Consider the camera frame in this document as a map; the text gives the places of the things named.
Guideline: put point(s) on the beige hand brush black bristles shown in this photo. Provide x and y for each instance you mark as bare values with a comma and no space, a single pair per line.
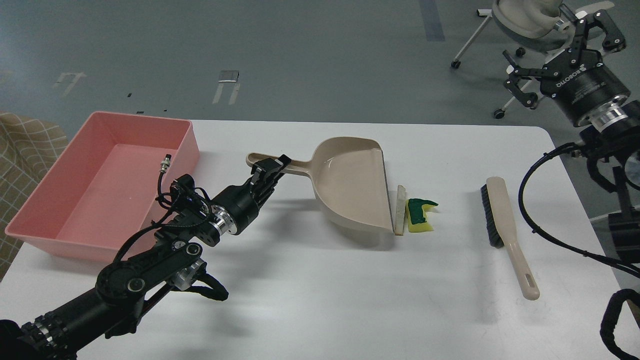
502,232

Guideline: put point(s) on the white office chair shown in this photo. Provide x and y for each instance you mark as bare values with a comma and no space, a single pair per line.
540,26

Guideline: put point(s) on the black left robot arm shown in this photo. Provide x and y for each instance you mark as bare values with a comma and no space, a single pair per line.
164,257

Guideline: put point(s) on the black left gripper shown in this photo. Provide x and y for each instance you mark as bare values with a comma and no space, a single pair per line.
243,202

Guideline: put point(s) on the pink plastic bin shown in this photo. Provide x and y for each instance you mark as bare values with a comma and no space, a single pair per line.
102,188

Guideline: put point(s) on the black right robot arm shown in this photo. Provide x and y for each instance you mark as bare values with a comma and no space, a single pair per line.
612,161

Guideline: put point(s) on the silver floor plate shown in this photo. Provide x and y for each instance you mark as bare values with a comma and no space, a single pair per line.
228,76

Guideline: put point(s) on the beige plastic dustpan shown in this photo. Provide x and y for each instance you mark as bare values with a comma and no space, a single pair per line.
348,177

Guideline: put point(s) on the beige checkered cloth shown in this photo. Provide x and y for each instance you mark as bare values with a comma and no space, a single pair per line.
28,149

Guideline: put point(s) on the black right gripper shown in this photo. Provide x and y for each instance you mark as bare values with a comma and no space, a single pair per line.
578,82

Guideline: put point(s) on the yellow green sponge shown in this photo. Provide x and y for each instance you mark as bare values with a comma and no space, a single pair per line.
416,214

